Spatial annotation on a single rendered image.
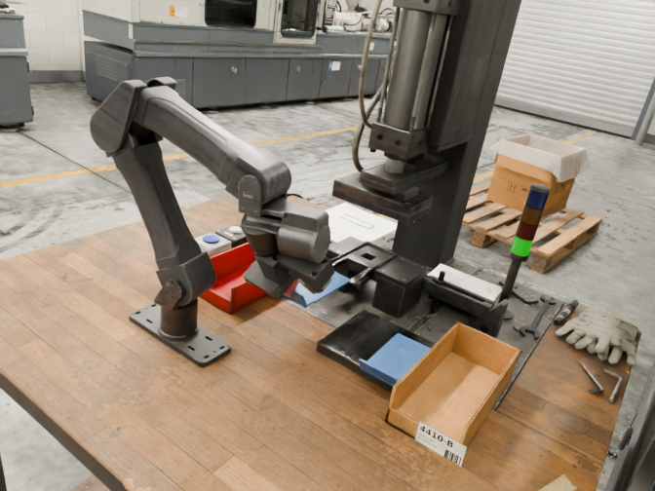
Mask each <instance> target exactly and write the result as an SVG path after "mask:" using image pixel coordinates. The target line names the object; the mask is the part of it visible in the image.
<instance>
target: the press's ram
mask: <svg viewBox="0 0 655 491"><path fill-rule="evenodd" d="M384 156H385V157H387V159H386V162H385V163H382V164H379V165H376V166H373V167H370V168H367V169H364V170H362V171H361V172H355V173H352V174H349V175H346V176H343V177H340V178H337V179H334V181H333V187H332V194H331V195H332V196H333V197H335V198H338V199H341V200H343V201H346V202H349V203H351V204H354V205H357V206H359V207H362V208H366V209H369V210H371V211H372V213H374V214H377V215H378V214H382V215H385V216H387V217H390V218H393V219H395V220H398V221H401V222H402V223H405V224H408V223H413V222H415V221H416V219H418V218H419V217H421V216H423V215H425V214H427V213H429V212H430V209H431V204H432V201H433V196H431V195H428V194H425V193H422V192H419V187H416V185H418V184H420V183H423V182H425V181H427V180H430V179H432V178H434V177H436V176H439V175H441V174H443V173H446V172H448V171H449V168H450V164H451V160H447V159H444V158H441V157H437V156H434V155H431V154H424V157H419V156H418V155H417V156H414V157H411V159H410V160H408V161H407V163H404V162H402V158H400V156H396V155H393V154H390V153H387V152H384Z"/></svg>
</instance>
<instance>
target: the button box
mask: <svg viewBox="0 0 655 491"><path fill-rule="evenodd" d="M291 195H293V196H296V197H298V198H301V199H304V198H303V197H302V196H300V195H298V194H295V193H288V196H291ZM239 224H241V222H240V223H237V224H234V225H231V226H228V227H225V228H223V229H220V230H217V231H215V233H216V234H217V235H218V236H220V237H222V238H224V239H226V240H229V241H230V242H231V248H234V247H236V246H240V245H243V244H245V243H248V239H247V237H246V235H245V233H244V230H243V229H242V232H240V233H232V232H230V231H229V228H230V227H233V226H237V227H239Z"/></svg>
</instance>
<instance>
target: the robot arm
mask: <svg viewBox="0 0 655 491"><path fill-rule="evenodd" d="M175 87H176V81H175V80H173V79H172V78H170V77H160V78H152V79H150V80H149V82H148V83H147V84H144V83H143V82H141V81H139V80H132V81H123V82H121V83H120V84H119V85H118V86H117V87H116V88H115V90H114V91H113V92H112V93H111V94H110V95H109V96H108V97H107V99H106V100H105V101H104V102H103V103H102V104H101V105H100V107H99V108H98V109H97V110H96V111H95V112H94V113H93V115H92V116H91V119H90V133H91V136H92V139H93V141H94V143H95V144H96V146H97V147H98V148H99V149H101V150H102V151H104V152H105V154H106V157H107V158H109V157H112V159H113V162H114V164H115V166H116V168H117V169H118V170H119V171H120V173H121V174H122V175H123V177H124V178H125V180H126V182H127V184H128V186H129V188H130V190H131V192H132V195H133V197H134V199H135V203H136V205H137V208H138V210H139V213H140V215H141V218H142V220H143V222H144V225H145V227H146V230H147V232H148V235H149V237H150V240H151V244H152V246H153V250H154V254H155V262H156V264H157V266H158V270H156V271H155V273H156V275H157V277H158V280H159V282H160V285H161V287H162V288H161V290H160V291H159V293H158V294H157V295H156V297H155V298H154V302H153V303H151V304H148V305H146V306H144V307H141V308H139V309H137V310H135V311H132V312H130V313H129V320H130V321H131V322H133V323H134V324H136V325H137V326H139V327H140V328H142V329H143V330H145V331H146V332H148V333H149V334H151V335H152V336H154V337H155V338H157V339H158V340H160V341H161V342H163V343H164V344H166V345H167V346H169V347H170V348H172V349H173V350H175V351H176V352H178V353H179V354H181V355H182V356H184V357H185V358H187V359H189V360H190V361H192V362H193V363H195V364H196V365H198V366H199V367H207V366H209V365H210V364H212V363H214V362H215V361H217V360H219V359H221V358H223V357H224V356H226V355H228V354H229V353H230V352H231V345H230V344H229V343H227V342H226V341H224V340H222V339H221V338H219V337H217V336H216V335H214V334H213V333H211V332H209V331H208V330H206V329H204V328H203V327H201V326H200V325H199V323H198V321H197V316H198V296H200V295H201V294H203V293H204V292H206V291H207V290H209V289H210V288H212V287H213V286H214V284H215V282H216V272H215V269H214V267H213V265H212V261H211V258H210V256H209V253H208V252H207V251H203V252H202V251H201V248H200V246H199V244H198V242H197V241H196V240H195V239H194V237H193V235H192V234H191V232H190V230H189V228H188V226H187V223H186V221H185V219H184V216H183V214H182V211H181V209H180V206H179V204H178V201H177V199H176V196H175V194H174V191H173V188H172V186H171V183H170V181H169V178H168V175H167V172H166V168H165V165H164V161H163V152H162V149H161V147H160V144H159V141H162V140H164V139H163V137H164V138H165V139H167V140H168V141H170V142H171V143H172V144H174V145H175V146H177V147H178V148H180V149H181V150H182V151H184V152H185V153H187V154H188V155H189V156H191V157H192V158H194V159H195V160H196V161H198V162H199V163H200V164H202V165H203V166H204V167H205V168H207V169H208V170H209V171H210V172H211V173H213V174H214V175H215V177H216V179H217V180H218V181H220V182H221V183H223V184H224V185H225V186H226V187H225V191H227V192H228V193H230V194H231V195H232V196H234V197H235V198H237V199H238V212H242V213H244V214H245V215H244V216H243V218H242V221H241V225H242V228H243V230H244V233H245V235H246V237H247V239H248V242H249V244H250V247H251V250H252V252H253V254H254V257H255V259H256V260H255V261H254V262H253V263H252V264H251V266H250V267H249V268H248V269H247V270H246V272H245V273H244V274H243V277H244V279H245V281H246V282H247V283H249V284H251V285H253V284H254V285H256V286H258V287H259V288H261V289H263V290H264V292H265V293H267V294H269V295H270V296H272V297H274V298H276V299H279V298H280V297H281V296H282V295H283V294H284V295H285V296H287V297H288V298H292V294H293V291H296V288H297V286H298V284H299V283H301V284H302V285H304V286H305V287H306V288H307V289H308V290H309V291H310V292H311V293H313V294H315V293H321V292H323V291H324V290H325V289H326V288H327V287H328V285H329V284H330V283H331V281H332V279H331V277H332V275H333V274H334V273H335V272H334V268H333V264H332V260H331V259H330V258H328V257H326V255H327V252H328V247H329V243H330V228H329V226H328V220H329V215H328V213H327V212H326V211H324V210H320V209H315V208H308V207H304V206H302V205H301V204H299V203H294V202H290V201H288V189H289V188H290V186H291V180H292V178H291V172H290V169H289V167H288V165H287V164H286V163H285V162H284V161H282V160H281V159H279V158H278V157H276V156H275V155H274V154H272V153H271V152H269V151H268V150H266V149H265V148H260V149H258V148H257V147H255V146H254V145H252V144H251V143H249V142H247V141H245V140H243V139H240V138H239V137H237V136H235V135H234V134H232V133H231V132H228V131H227V130H225V129H224V128H222V127H221V126H219V125H218V124H217V123H215V122H214V121H212V120H211V119H209V118H208V117H206V116H205V115H203V114H202V113H201V112H199V111H198V110H196V109H195V108H193V107H192V106H191V105H189V104H188V103H187V102H186V101H184V100H183V99H182V98H181V97H180V96H179V95H178V93H177V92H175Z"/></svg>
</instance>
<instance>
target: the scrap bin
mask: <svg viewBox="0 0 655 491"><path fill-rule="evenodd" d="M255 260H256V259H255V257H254V254H253V252H252V250H251V247H250V244H249V243H245V244H243V245H239V246H236V247H234V248H231V249H229V250H226V251H224V252H221V253H220V254H217V255H215V256H212V257H211V261H212V265H213V267H214V269H215V272H216V282H215V284H214V286H213V287H212V288H210V289H209V290H207V291H206V292H204V293H203V294H201V295H200V296H199V297H201V298H202V299H204V300H206V301H207V302H209V303H211V304H213V305H214V306H215V307H217V308H219V309H220V310H222V311H224V312H226V313H227V314H229V315H233V314H235V313H237V312H238V311H240V310H242V309H244V308H246V307H248V306H249V305H251V304H252V303H254V302H256V301H258V300H260V299H262V298H264V297H266V296H267V295H269V294H267V293H265V292H264V290H263V289H261V288H259V287H258V286H256V285H254V284H253V285H251V284H249V283H247V282H246V281H245V279H244V277H243V274H244V273H245V272H246V270H247V269H248V268H249V267H250V266H251V264H252V263H253V262H254V261H255Z"/></svg>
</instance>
